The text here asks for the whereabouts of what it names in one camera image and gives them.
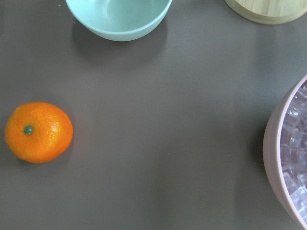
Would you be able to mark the orange mandarin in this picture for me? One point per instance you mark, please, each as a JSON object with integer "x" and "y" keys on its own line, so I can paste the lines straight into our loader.
{"x": 38, "y": 132}

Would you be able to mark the clear ice cubes pile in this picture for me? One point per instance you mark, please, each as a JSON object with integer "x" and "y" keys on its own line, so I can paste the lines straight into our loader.
{"x": 293, "y": 150}

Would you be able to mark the pink bowl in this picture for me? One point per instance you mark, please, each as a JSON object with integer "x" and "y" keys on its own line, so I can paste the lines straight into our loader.
{"x": 271, "y": 154}

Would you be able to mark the mint green bowl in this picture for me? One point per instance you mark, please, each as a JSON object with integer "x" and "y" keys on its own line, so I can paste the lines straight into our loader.
{"x": 119, "y": 20}

